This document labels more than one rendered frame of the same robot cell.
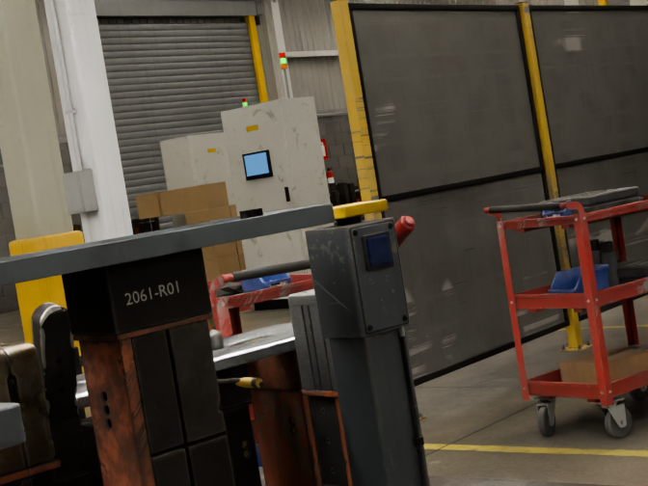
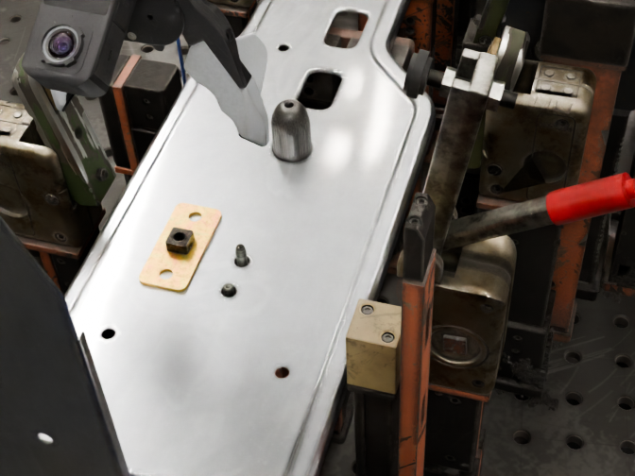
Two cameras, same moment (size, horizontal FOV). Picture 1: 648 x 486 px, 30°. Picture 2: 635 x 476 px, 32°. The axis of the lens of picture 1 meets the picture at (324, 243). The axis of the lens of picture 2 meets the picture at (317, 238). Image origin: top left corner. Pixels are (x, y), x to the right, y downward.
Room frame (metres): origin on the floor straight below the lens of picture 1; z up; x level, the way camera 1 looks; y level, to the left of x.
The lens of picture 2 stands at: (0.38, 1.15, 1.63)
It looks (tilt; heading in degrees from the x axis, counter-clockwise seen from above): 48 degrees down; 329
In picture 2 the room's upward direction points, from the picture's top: 4 degrees counter-clockwise
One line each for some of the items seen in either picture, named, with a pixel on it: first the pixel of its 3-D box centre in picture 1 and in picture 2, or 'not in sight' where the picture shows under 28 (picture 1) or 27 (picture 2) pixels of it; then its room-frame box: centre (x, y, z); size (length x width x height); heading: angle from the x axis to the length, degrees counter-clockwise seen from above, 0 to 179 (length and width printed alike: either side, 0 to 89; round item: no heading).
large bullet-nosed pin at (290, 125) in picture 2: not in sight; (291, 132); (0.96, 0.82, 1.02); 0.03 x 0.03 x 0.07
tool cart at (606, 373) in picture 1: (607, 305); not in sight; (4.98, -1.12, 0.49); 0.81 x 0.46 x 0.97; 127
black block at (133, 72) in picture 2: not in sight; (158, 188); (1.13, 0.88, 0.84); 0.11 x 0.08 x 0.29; 40
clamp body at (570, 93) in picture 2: not in sight; (523, 243); (0.84, 0.66, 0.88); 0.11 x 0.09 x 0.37; 40
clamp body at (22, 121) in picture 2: not in sight; (61, 263); (1.07, 1.01, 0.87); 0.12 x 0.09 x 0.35; 40
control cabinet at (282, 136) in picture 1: (278, 182); not in sight; (11.91, 0.35, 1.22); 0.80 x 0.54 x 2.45; 50
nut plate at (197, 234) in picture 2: not in sight; (180, 242); (0.92, 0.95, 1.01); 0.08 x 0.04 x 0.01; 130
